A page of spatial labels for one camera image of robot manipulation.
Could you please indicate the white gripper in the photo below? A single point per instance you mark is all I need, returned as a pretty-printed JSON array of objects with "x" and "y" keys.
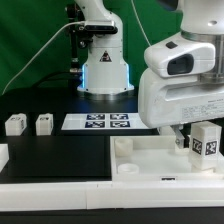
[{"x": 175, "y": 101}]

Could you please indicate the white square tabletop part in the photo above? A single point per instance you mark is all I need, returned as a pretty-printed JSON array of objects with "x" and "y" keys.
[{"x": 152, "y": 158}]

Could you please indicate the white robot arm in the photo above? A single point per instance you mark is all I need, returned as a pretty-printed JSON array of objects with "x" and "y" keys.
[{"x": 202, "y": 21}]

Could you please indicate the white plate with AprilTags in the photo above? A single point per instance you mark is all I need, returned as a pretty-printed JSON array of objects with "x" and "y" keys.
[{"x": 102, "y": 121}]

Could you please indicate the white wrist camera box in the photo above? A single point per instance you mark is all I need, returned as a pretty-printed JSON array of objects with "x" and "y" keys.
[{"x": 177, "y": 56}]

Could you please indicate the black camera on stand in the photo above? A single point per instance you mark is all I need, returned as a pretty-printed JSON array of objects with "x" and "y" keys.
[{"x": 81, "y": 33}]

